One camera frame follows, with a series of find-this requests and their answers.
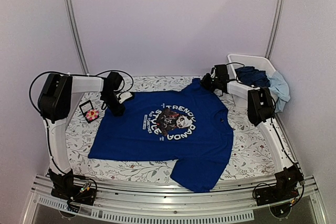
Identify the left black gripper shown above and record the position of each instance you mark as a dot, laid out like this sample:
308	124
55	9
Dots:
116	112

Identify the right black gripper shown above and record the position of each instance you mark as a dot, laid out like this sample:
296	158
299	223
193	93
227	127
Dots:
208	82

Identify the blue printed t-shirt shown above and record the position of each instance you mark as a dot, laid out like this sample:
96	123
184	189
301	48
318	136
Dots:
189	127

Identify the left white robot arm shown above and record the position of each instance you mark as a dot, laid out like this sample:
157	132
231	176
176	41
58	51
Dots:
54	104

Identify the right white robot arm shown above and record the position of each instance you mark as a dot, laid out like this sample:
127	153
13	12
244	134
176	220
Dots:
289	187

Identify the dark navy clothing in bin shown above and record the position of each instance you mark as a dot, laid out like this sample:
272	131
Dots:
251	76

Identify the black brooch box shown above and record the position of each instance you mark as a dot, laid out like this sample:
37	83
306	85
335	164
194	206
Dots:
85	107

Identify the pink flower brooch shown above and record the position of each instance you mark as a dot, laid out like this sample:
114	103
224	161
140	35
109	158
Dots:
92	115

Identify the white plastic bin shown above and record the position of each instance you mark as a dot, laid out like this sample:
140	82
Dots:
252	61

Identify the light blue cloth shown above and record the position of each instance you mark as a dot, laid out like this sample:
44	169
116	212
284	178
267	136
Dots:
280	88

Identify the floral table cloth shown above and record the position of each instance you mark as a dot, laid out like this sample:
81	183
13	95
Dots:
251	153

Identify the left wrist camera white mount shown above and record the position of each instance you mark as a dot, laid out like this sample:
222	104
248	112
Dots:
123	96

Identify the right aluminium frame post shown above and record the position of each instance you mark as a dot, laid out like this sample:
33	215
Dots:
274	28

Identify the aluminium frame post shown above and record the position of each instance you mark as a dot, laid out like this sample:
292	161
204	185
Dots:
274	28
76	37

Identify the left aluminium frame post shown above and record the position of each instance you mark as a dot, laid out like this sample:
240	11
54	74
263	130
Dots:
76	37

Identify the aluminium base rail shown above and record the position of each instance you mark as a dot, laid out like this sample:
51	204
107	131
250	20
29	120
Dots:
134	202

